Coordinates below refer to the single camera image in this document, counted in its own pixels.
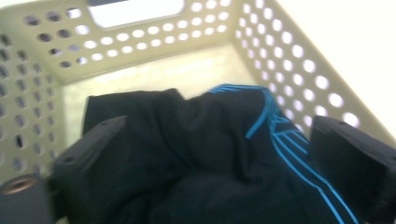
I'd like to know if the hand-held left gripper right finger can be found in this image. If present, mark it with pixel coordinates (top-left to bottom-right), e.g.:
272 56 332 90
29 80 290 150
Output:
309 115 396 224

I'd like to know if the black garment with blue stripes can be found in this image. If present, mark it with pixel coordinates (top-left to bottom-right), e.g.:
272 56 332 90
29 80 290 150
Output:
52 83 362 224

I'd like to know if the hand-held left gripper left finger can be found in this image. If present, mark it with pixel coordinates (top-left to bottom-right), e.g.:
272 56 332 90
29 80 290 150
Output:
49 115 128 219

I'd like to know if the pale yellow perforated plastic basket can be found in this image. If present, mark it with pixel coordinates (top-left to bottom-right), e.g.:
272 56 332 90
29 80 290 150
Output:
0 0 396 224

